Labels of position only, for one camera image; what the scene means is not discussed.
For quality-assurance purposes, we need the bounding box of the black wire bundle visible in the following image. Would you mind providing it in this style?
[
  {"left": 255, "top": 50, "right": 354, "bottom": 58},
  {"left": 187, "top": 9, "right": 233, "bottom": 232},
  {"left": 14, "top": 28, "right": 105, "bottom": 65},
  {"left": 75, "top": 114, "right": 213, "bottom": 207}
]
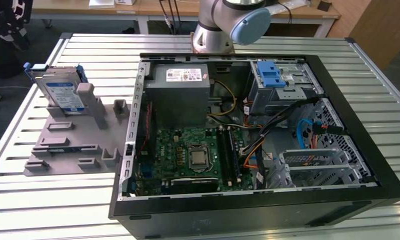
[{"left": 242, "top": 97, "right": 322, "bottom": 156}]

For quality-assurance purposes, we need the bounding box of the black graphics card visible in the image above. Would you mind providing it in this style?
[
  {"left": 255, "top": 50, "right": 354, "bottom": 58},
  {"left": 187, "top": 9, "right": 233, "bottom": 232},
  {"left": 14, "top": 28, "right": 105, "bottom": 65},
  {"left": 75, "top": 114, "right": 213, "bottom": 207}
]
[{"left": 162, "top": 176, "right": 221, "bottom": 195}]

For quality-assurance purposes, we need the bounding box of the grey parts rack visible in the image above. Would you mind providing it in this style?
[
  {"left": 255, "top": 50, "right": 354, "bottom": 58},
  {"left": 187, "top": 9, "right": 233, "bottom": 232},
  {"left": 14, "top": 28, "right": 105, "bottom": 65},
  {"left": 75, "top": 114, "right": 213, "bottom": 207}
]
[{"left": 23, "top": 83, "right": 134, "bottom": 177}]

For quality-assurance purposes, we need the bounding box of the blue plastic drive latch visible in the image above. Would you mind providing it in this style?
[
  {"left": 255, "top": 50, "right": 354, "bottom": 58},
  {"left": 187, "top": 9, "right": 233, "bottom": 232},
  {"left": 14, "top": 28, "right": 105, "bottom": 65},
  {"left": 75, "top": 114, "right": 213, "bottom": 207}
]
[{"left": 257, "top": 61, "right": 287, "bottom": 88}]

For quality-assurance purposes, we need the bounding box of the wooden cabinet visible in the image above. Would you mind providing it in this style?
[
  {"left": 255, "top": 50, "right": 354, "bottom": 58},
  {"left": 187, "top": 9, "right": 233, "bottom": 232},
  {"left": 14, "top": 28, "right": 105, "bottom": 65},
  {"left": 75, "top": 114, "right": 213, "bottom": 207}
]
[{"left": 329, "top": 0, "right": 400, "bottom": 71}]

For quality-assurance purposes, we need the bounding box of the CPU socket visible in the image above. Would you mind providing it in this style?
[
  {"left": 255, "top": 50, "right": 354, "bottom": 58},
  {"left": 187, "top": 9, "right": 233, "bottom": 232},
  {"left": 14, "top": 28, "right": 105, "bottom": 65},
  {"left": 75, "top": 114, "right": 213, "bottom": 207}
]
[{"left": 186, "top": 143, "right": 211, "bottom": 174}]

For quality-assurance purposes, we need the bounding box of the clear plastic bag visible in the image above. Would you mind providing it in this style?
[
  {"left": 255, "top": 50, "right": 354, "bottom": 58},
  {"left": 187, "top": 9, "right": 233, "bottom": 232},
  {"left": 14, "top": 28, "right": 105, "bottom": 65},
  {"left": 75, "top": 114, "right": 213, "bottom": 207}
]
[{"left": 275, "top": 0, "right": 314, "bottom": 15}]

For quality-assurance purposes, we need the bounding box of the silver CPU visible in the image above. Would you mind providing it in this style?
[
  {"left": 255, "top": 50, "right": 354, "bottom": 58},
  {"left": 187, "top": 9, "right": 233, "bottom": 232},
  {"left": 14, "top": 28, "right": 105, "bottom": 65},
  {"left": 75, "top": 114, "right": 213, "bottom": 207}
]
[{"left": 190, "top": 151, "right": 209, "bottom": 168}]

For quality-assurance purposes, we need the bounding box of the blue wire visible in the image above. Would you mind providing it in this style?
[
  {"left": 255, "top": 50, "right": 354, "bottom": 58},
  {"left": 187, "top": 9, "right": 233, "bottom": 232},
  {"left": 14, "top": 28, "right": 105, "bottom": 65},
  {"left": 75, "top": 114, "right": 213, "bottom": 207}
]
[{"left": 297, "top": 119, "right": 314, "bottom": 151}]

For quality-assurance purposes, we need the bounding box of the RAM stick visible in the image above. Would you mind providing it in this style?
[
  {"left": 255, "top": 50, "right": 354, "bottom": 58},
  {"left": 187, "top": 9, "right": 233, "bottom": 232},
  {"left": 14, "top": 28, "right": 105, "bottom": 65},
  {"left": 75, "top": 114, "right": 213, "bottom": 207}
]
[
  {"left": 48, "top": 147, "right": 80, "bottom": 153},
  {"left": 227, "top": 127, "right": 245, "bottom": 185}
]

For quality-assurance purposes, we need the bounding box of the black RAM slot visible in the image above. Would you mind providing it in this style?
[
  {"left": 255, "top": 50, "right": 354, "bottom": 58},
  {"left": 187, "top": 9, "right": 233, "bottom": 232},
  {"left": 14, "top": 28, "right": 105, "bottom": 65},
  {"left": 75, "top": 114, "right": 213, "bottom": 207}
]
[{"left": 215, "top": 126, "right": 234, "bottom": 186}]

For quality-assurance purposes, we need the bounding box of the wooden desk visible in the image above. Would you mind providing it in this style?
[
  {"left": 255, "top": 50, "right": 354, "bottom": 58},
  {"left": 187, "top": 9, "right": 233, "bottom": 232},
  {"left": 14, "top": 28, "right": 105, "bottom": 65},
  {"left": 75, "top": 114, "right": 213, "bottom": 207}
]
[{"left": 31, "top": 0, "right": 342, "bottom": 35}]

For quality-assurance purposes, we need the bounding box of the grey metal drive cage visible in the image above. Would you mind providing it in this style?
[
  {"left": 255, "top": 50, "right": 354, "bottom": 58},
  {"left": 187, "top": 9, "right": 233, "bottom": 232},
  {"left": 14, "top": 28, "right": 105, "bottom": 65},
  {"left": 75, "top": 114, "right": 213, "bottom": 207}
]
[{"left": 249, "top": 59, "right": 325, "bottom": 116}]

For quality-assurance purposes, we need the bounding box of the yellow wire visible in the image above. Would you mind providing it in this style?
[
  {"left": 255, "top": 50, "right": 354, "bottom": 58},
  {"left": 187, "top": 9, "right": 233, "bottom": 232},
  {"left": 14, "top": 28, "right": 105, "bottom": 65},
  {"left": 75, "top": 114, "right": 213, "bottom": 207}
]
[{"left": 209, "top": 79, "right": 238, "bottom": 117}]

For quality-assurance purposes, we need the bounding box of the black connector wire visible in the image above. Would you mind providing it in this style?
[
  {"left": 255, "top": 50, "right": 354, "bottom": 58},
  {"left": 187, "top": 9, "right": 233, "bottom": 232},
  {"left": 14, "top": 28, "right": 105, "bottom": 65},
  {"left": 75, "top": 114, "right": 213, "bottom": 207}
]
[{"left": 315, "top": 123, "right": 350, "bottom": 136}]

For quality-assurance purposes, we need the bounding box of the orange wire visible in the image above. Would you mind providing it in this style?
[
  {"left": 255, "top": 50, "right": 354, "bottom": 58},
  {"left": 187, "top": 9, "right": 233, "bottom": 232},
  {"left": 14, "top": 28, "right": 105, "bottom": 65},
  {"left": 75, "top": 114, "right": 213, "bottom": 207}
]
[{"left": 243, "top": 147, "right": 265, "bottom": 171}]

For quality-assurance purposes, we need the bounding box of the thin black cable bundle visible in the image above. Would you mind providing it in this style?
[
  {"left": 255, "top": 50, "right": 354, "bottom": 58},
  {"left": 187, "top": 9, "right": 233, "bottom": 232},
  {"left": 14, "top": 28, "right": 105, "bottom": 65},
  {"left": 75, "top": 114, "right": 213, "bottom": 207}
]
[{"left": 158, "top": 0, "right": 189, "bottom": 35}]

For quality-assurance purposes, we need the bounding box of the black bin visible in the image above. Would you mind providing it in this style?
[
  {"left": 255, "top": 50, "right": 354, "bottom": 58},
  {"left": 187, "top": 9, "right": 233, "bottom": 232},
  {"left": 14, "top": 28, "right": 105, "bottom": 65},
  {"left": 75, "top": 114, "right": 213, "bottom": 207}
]
[{"left": 0, "top": 44, "right": 31, "bottom": 78}]

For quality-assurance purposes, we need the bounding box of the green motherboard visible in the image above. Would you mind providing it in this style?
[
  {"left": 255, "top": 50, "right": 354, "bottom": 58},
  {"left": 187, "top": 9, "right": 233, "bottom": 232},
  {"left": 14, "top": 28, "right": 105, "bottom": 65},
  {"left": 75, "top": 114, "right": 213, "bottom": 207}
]
[{"left": 135, "top": 127, "right": 255, "bottom": 196}]

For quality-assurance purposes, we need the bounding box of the black open PC case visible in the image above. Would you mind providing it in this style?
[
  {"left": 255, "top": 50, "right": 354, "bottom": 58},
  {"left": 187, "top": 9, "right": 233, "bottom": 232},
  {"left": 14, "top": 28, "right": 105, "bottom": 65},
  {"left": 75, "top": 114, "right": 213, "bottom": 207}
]
[{"left": 109, "top": 52, "right": 400, "bottom": 238}]

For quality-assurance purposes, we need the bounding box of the grey power supply unit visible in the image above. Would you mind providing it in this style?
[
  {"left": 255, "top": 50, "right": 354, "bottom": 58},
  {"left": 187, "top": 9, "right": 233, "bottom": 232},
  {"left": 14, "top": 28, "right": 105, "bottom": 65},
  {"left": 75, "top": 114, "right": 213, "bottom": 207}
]
[{"left": 145, "top": 63, "right": 211, "bottom": 130}]

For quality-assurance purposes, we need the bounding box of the thin red wire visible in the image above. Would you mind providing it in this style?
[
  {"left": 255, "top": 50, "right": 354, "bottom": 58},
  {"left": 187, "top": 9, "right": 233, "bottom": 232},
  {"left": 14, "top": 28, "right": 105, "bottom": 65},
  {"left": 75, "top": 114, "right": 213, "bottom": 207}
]
[{"left": 134, "top": 101, "right": 155, "bottom": 161}]

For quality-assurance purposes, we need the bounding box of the hard disk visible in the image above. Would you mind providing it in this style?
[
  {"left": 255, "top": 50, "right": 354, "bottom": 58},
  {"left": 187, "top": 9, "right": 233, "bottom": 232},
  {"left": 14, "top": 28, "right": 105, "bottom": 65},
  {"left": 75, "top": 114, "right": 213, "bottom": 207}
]
[{"left": 22, "top": 62, "right": 88, "bottom": 116}]

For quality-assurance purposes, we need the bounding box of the white box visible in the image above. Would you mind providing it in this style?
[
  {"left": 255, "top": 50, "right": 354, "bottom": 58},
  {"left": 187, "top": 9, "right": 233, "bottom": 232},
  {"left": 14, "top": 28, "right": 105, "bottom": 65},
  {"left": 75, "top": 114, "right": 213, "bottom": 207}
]
[{"left": 88, "top": 0, "right": 117, "bottom": 10}]

